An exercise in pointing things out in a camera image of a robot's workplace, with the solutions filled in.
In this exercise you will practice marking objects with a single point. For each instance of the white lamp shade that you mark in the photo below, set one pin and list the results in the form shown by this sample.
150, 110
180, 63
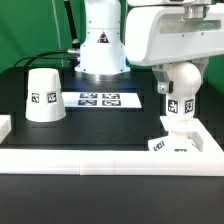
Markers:
44, 99

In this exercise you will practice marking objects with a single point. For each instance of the white lamp bulb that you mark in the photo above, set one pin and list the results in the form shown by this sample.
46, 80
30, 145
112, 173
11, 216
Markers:
180, 103

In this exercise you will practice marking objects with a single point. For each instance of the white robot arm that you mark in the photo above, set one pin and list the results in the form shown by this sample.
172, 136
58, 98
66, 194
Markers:
102, 54

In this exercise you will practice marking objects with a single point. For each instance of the white lamp base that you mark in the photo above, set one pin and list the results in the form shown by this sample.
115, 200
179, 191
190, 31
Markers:
175, 141

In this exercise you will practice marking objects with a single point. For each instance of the white marker sheet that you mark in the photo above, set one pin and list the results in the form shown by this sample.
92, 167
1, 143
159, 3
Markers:
101, 100

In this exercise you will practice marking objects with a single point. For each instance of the white block at left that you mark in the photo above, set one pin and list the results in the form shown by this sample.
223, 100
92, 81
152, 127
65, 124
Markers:
5, 126

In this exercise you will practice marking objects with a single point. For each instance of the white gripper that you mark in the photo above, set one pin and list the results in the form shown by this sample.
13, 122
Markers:
156, 35

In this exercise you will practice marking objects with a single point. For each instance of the white L-shaped fence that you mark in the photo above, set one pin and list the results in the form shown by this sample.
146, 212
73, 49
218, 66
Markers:
208, 160

